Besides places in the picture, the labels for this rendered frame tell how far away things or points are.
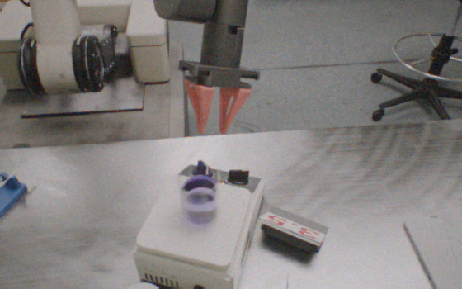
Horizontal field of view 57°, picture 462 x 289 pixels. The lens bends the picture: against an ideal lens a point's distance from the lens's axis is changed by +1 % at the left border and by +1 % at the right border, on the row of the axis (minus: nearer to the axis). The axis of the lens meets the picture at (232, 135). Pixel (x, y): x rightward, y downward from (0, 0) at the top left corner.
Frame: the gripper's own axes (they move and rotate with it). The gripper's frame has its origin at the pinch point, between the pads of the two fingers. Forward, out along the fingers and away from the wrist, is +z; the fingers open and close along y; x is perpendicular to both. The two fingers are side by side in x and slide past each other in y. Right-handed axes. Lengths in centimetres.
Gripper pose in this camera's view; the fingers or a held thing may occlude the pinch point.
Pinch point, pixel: (212, 128)
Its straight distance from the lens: 62.0
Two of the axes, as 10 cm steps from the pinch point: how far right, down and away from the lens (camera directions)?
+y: 8.9, 0.1, 4.6
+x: -4.4, -2.6, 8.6
